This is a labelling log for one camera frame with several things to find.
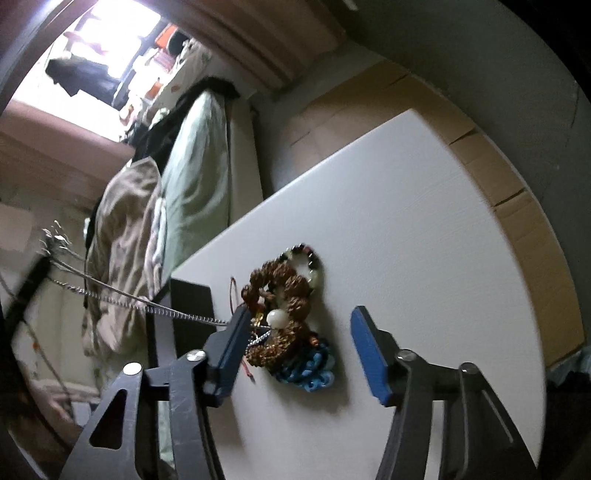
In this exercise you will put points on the flattened cardboard sheet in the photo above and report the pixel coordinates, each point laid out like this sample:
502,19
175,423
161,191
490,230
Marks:
531,230

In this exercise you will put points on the bed with green sheet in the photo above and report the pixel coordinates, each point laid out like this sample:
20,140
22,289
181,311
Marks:
198,184

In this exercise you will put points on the hanging dark clothes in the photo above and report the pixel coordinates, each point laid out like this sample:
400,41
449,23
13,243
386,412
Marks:
78,76

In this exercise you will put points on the beige blanket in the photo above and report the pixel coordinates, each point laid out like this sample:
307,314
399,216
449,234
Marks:
124,230

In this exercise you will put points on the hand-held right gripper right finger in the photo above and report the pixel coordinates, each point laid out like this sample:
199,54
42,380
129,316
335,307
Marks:
369,360

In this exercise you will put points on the patterned white cloth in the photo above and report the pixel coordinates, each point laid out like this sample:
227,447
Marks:
184,78

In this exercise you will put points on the white jade bead pendant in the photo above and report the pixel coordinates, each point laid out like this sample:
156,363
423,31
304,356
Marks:
277,318

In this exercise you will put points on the orange box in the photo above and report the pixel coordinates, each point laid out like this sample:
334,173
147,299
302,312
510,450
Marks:
165,37

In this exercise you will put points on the pink curtain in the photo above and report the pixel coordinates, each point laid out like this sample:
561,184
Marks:
268,41
55,134

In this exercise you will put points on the white table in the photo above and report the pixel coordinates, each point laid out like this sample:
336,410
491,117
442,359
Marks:
415,230

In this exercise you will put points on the window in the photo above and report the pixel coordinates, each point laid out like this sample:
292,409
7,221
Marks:
106,32

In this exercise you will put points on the black garment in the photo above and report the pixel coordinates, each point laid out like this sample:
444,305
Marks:
157,134

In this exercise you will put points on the black cardboard box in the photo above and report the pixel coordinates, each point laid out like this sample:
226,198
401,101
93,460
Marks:
189,300

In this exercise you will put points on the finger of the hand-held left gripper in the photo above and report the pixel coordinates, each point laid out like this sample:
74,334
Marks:
25,295

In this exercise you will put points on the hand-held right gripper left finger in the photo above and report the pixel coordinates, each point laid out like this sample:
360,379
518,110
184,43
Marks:
231,355

